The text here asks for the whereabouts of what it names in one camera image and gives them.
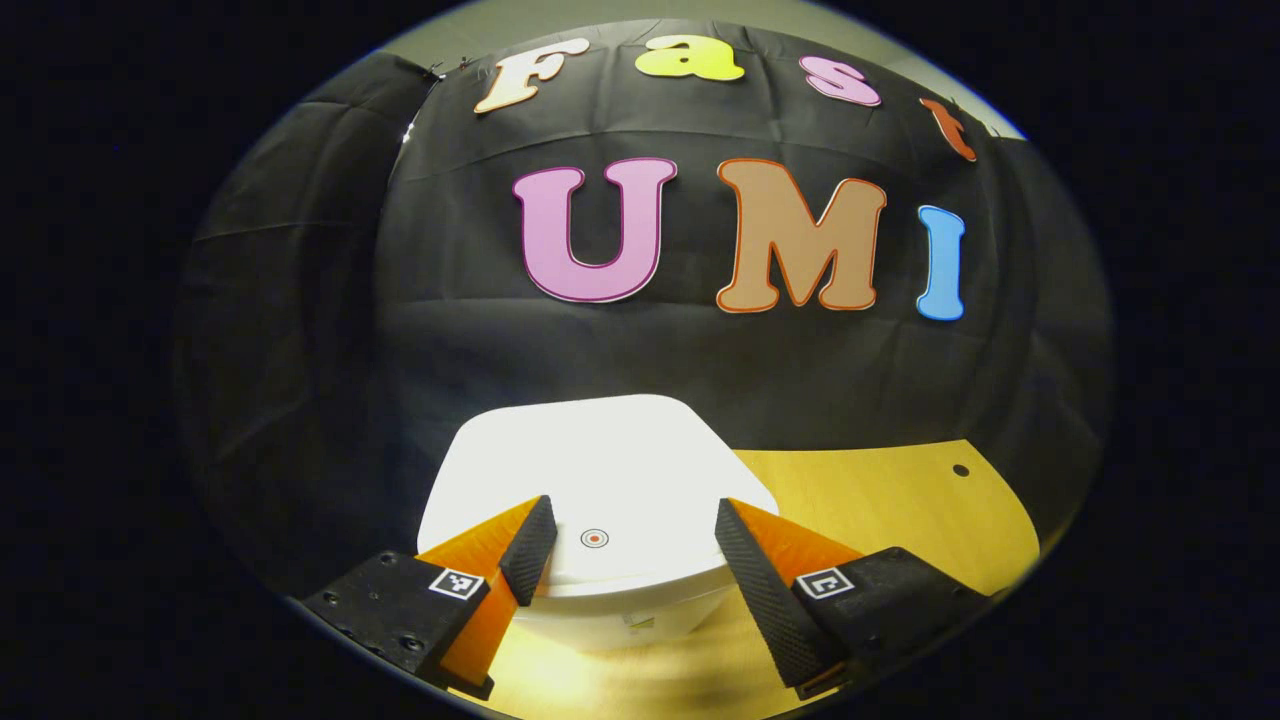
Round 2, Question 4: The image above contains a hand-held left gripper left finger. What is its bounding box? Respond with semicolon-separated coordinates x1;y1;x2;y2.
303;494;559;702

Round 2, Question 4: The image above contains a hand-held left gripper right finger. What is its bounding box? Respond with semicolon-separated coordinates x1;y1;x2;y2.
714;497;993;702

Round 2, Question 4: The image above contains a white desktop garbage bin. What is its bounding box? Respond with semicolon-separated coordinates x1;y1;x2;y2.
416;393;781;654

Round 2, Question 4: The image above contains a wooden desktop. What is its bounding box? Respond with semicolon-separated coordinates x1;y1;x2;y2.
478;438;1044;720

